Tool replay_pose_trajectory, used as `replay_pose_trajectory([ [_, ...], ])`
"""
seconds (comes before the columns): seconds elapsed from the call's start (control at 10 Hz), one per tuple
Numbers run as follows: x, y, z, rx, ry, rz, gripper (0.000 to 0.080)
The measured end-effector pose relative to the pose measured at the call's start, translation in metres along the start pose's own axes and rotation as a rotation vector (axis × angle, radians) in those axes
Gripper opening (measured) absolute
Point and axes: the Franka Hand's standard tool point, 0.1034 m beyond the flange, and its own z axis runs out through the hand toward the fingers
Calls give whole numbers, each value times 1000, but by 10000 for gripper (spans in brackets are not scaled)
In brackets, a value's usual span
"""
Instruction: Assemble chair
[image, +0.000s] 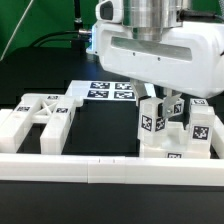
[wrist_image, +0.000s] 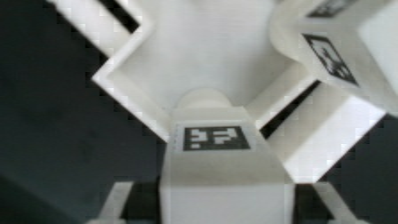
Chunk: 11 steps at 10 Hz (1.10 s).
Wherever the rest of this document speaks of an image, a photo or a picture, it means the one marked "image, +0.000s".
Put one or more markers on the white tagged cube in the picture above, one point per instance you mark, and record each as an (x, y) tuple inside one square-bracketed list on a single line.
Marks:
[(197, 101), (179, 107)]

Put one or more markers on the thin white rod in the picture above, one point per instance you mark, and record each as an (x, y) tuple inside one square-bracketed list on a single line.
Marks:
[(18, 25)]

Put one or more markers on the white U-shaped obstacle fence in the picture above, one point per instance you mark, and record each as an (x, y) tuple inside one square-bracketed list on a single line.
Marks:
[(118, 170)]

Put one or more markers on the white chair back frame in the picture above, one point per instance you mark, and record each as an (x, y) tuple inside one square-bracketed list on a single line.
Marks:
[(56, 112)]

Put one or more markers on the black pole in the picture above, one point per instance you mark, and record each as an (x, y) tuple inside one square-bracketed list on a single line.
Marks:
[(77, 15)]

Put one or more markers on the white tagged cube right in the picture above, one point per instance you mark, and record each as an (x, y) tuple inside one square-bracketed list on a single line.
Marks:
[(197, 101)]

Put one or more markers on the white marker sheet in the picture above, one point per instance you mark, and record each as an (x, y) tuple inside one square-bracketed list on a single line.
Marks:
[(101, 90)]

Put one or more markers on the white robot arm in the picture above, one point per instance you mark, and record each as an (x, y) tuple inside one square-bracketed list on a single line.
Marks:
[(162, 42)]

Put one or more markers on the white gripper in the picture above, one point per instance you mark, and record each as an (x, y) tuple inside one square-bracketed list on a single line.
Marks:
[(163, 42)]

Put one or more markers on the white tagged cube left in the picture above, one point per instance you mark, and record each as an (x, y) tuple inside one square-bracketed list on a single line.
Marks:
[(179, 107)]

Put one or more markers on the white chair seat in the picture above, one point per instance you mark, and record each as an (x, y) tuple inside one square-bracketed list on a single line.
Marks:
[(171, 140)]

